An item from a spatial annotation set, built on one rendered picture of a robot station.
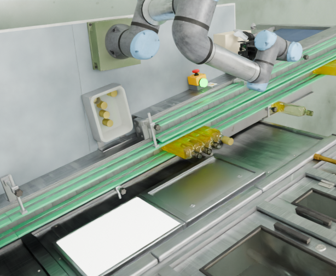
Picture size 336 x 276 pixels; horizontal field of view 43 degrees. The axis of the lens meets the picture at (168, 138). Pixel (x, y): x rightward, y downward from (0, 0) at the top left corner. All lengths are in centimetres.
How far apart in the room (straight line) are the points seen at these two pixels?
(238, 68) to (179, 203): 64
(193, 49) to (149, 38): 40
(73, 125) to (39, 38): 40
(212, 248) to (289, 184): 49
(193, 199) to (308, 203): 47
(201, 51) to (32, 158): 91
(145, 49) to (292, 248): 93
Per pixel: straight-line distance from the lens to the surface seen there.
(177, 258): 157
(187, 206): 178
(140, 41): 169
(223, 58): 144
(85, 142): 199
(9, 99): 182
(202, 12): 134
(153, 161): 198
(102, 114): 193
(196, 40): 134
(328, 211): 176
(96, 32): 185
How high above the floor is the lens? 247
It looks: 50 degrees down
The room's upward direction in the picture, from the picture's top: 111 degrees clockwise
